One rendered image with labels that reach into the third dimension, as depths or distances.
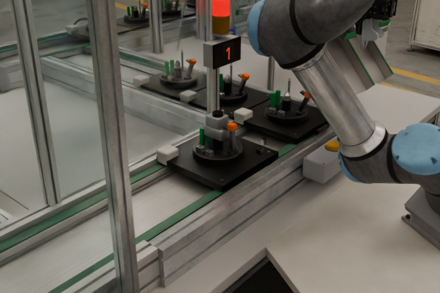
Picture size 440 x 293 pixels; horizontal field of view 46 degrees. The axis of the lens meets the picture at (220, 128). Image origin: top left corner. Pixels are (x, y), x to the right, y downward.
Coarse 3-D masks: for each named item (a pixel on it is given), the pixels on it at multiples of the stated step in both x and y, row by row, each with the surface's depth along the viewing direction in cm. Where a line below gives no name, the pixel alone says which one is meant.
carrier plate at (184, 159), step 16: (192, 144) 148; (256, 144) 148; (176, 160) 139; (192, 160) 139; (240, 160) 139; (256, 160) 139; (272, 160) 143; (192, 176) 134; (208, 176) 132; (224, 176) 132; (240, 176) 133
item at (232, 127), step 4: (228, 124) 135; (232, 124) 135; (236, 124) 136; (224, 128) 137; (228, 128) 136; (232, 128) 135; (236, 128) 136; (232, 132) 136; (232, 136) 136; (232, 140) 137; (232, 144) 137; (232, 148) 138
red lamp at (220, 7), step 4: (212, 0) 143; (216, 0) 142; (220, 0) 141; (224, 0) 142; (228, 0) 142; (212, 4) 143; (216, 4) 142; (220, 4) 142; (224, 4) 142; (228, 4) 143; (212, 8) 144; (216, 8) 143; (220, 8) 142; (224, 8) 142; (228, 8) 143; (212, 12) 145; (216, 12) 143; (220, 12) 143; (224, 12) 143; (228, 12) 144; (220, 16) 143
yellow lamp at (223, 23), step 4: (212, 16) 145; (216, 16) 144; (224, 16) 144; (228, 16) 144; (212, 20) 146; (216, 20) 144; (220, 20) 144; (224, 20) 144; (228, 20) 145; (212, 24) 146; (216, 24) 145; (220, 24) 144; (224, 24) 144; (228, 24) 145; (212, 28) 146; (216, 28) 145; (220, 28) 145; (224, 28) 145; (228, 28) 146; (212, 32) 147; (216, 32) 146; (220, 32) 145; (224, 32) 145; (228, 32) 146
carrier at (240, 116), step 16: (288, 80) 168; (272, 96) 165; (288, 96) 163; (240, 112) 163; (256, 112) 168; (272, 112) 162; (288, 112) 163; (304, 112) 163; (320, 112) 168; (256, 128) 160; (272, 128) 158; (288, 128) 158; (304, 128) 158
